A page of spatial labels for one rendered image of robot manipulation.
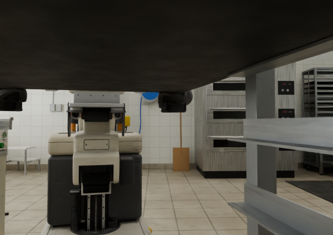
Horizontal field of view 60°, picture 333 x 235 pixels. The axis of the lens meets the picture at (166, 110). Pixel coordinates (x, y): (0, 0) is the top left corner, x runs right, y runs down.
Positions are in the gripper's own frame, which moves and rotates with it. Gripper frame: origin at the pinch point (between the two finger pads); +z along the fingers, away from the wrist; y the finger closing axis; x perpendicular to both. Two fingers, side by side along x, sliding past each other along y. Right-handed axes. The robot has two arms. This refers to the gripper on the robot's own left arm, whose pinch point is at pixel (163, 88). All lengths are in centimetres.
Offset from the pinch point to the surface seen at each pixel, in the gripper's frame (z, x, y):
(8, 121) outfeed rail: -64, -109, -7
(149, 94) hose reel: -439, -161, 44
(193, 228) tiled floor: -177, -29, -95
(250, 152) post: 21.1, 19.1, -11.9
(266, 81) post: 21.6, 21.3, -2.2
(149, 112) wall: -453, -166, 12
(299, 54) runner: 33.0, 23.7, -1.3
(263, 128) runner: 24.5, 20.7, -8.5
